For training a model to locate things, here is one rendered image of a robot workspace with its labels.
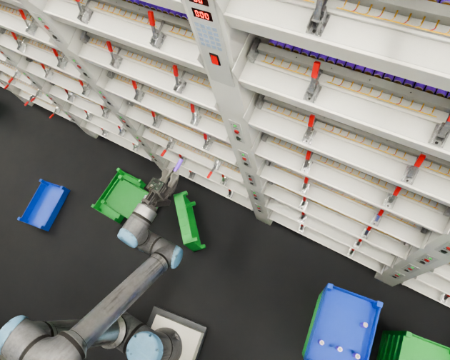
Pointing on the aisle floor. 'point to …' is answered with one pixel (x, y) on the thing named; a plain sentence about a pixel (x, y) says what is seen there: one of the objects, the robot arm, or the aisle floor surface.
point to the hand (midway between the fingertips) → (175, 171)
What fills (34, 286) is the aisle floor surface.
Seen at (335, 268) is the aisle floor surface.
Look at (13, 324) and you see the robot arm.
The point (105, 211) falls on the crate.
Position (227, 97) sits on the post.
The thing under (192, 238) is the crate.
